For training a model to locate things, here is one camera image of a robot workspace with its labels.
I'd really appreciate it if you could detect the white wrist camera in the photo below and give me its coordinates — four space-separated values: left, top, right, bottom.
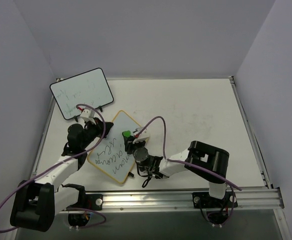
80 108 95 122
133 127 150 144

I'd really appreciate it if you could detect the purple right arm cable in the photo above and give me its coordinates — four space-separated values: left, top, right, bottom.
137 115 242 224

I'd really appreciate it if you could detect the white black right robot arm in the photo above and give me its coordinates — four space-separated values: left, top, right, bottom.
123 136 240 227

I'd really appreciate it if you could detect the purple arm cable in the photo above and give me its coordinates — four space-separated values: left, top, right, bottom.
0 103 108 232
137 115 242 224

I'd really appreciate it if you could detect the yellow framed whiteboard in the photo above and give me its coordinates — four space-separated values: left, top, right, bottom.
87 110 140 184

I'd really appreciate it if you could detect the green whiteboard eraser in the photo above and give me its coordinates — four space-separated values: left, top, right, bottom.
122 130 131 138

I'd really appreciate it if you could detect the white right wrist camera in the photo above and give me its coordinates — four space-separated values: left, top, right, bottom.
133 127 150 144

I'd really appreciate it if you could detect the black framed whiteboard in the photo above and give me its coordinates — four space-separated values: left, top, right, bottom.
50 67 114 120

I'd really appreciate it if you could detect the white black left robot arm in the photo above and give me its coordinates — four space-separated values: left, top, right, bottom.
10 117 114 232

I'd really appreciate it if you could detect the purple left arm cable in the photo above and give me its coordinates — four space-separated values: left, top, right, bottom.
0 103 108 232

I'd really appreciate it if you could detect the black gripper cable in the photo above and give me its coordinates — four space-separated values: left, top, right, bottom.
142 172 159 189

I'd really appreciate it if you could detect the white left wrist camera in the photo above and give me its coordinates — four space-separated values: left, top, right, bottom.
80 108 95 122

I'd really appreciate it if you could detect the aluminium mounting rail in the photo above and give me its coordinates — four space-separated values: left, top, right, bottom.
13 76 285 240

